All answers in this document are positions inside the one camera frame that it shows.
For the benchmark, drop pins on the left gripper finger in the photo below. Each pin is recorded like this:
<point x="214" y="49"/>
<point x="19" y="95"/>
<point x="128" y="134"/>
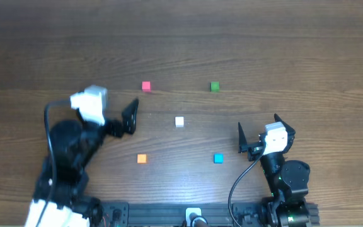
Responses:
<point x="130" y="118"/>

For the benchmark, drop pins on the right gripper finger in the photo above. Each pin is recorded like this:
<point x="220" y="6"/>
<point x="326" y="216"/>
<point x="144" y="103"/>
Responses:
<point x="290" y="132"/>
<point x="242" y="140"/>

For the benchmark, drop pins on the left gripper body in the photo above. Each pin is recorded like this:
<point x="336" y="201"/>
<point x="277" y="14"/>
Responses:
<point x="114" y="128"/>

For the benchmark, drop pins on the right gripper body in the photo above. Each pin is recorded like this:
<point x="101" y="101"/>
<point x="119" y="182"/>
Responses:
<point x="254" y="150"/>

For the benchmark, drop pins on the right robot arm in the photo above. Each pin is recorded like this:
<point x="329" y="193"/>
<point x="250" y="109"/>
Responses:
<point x="290" y="179"/>

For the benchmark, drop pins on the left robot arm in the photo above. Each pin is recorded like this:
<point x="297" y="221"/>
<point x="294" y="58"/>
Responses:
<point x="66" y="145"/>

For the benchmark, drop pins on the blue cube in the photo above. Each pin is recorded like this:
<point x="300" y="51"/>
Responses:
<point x="218" y="158"/>

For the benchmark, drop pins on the pink cube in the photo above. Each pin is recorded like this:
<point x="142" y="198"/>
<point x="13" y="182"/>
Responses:
<point x="146" y="86"/>

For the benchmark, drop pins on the orange cube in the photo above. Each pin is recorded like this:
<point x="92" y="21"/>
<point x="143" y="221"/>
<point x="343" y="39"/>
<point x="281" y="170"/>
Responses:
<point x="141" y="158"/>

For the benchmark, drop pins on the white cube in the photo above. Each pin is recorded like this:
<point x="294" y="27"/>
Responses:
<point x="179" y="121"/>

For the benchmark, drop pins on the green cube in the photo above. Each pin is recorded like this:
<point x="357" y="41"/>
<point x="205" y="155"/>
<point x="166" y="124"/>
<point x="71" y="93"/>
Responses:
<point x="214" y="86"/>

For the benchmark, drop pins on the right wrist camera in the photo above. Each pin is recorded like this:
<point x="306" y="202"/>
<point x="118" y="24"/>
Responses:
<point x="275" y="138"/>

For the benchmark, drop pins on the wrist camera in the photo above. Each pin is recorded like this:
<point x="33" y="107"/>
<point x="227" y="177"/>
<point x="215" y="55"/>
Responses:
<point x="275" y="138"/>
<point x="90" y="102"/>

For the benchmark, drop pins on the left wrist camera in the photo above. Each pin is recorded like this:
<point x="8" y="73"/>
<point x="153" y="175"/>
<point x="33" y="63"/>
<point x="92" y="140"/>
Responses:
<point x="90" y="102"/>

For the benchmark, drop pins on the mounting rail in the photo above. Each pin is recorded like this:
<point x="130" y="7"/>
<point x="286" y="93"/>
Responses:
<point x="156" y="214"/>

